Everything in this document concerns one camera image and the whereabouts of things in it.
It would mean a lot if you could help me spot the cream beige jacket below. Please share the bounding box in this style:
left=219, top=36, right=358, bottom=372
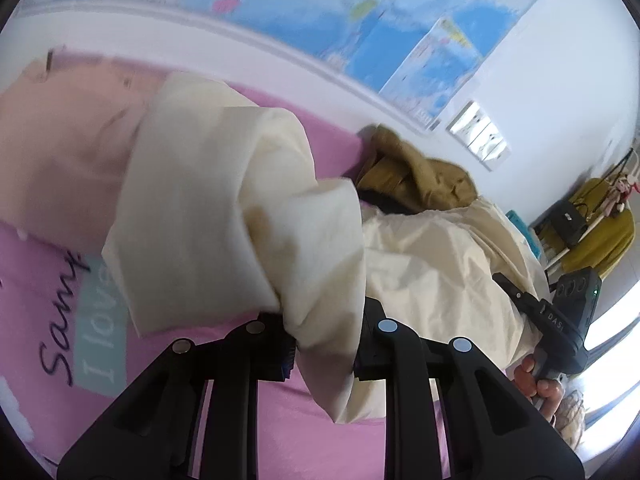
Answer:
left=102, top=73, right=549, bottom=424

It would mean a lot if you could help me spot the person's right hand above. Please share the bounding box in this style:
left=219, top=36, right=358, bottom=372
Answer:
left=512, top=354, right=564, bottom=424

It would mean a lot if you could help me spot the mustard yellow hanging garment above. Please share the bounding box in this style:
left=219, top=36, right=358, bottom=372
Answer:
left=546, top=178, right=636, bottom=282

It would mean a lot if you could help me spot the black handbag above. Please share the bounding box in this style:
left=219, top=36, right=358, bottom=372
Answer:
left=548, top=200, right=588, bottom=248

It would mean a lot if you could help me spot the pink floral bed sheet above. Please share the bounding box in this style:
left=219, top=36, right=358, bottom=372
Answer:
left=0, top=56, right=452, bottom=480

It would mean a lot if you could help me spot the olive brown jacket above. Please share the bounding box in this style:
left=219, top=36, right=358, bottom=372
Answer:
left=356, top=125, right=478, bottom=214

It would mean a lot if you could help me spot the folded pink garment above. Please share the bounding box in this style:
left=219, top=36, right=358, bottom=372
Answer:
left=1, top=61, right=165, bottom=252

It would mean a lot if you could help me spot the white wall switch plate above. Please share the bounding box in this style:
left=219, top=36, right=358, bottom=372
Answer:
left=483, top=140, right=511, bottom=171

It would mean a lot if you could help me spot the white wall socket middle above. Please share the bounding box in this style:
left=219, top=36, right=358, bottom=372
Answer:
left=468, top=118, right=502, bottom=159

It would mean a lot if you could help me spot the white wall socket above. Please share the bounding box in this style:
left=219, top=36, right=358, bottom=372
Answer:
left=468, top=118, right=502, bottom=159
left=447, top=101, right=484, bottom=145

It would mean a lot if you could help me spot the white wall socket left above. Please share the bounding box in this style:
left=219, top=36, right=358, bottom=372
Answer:
left=447, top=101, right=484, bottom=145

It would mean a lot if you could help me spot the colourful wall map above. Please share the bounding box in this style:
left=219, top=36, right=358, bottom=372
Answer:
left=20, top=0, right=537, bottom=125

